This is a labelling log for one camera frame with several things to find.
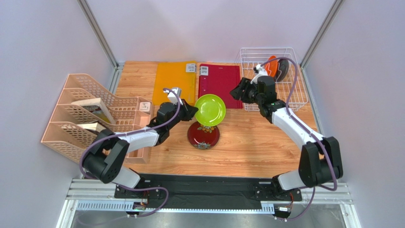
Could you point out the dark grey plate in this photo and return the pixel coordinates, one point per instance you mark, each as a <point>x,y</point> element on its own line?
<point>282,71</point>

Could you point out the orange file folder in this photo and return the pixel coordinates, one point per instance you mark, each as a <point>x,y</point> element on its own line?
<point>175,74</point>

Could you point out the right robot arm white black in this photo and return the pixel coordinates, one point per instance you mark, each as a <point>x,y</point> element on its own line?
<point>320,159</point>

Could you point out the pink magazine file rack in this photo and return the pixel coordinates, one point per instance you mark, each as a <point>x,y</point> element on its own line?
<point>63,134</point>

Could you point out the book in rack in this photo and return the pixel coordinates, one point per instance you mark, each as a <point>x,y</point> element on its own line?
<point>93,127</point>
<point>97,107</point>

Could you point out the orange plate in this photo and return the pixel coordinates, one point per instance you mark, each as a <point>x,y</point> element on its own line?
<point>272,68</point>

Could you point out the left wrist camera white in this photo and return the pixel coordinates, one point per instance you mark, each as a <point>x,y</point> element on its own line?
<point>173,94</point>

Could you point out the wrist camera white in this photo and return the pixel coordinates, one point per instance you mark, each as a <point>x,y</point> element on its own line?
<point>173,94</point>
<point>259,71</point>

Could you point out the white wire dish rack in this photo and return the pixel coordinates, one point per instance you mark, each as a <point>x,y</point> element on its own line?
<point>291,88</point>

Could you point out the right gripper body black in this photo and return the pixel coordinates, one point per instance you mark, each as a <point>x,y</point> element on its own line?
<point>242,90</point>

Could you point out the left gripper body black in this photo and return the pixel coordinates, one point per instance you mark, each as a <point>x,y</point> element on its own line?
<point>182,115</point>

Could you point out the lime green plate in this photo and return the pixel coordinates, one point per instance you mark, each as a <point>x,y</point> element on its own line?
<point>211,110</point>

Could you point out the black base mat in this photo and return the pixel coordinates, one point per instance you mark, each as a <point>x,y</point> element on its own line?
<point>205,192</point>

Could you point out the pink desk organizer tray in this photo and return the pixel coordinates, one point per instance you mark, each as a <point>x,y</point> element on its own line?
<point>140,156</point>

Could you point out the red floral plate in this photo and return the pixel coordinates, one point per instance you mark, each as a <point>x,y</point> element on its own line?
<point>203,137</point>

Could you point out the small white box in organizer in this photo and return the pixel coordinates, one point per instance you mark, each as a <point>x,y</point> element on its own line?
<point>145,107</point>

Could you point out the red file folder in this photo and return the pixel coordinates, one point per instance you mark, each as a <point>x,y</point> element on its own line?
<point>220,80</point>

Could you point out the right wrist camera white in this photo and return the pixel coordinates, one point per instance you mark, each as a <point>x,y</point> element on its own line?
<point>259,71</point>

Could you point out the lower book in rack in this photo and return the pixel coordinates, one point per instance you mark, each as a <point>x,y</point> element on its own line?
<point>93,127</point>

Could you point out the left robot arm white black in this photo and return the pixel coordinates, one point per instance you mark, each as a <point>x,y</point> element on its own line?
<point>104,158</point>

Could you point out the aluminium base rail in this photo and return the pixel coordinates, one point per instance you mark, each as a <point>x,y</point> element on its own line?
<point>91,204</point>

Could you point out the upper book in rack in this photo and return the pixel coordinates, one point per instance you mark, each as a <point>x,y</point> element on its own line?
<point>97,107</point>

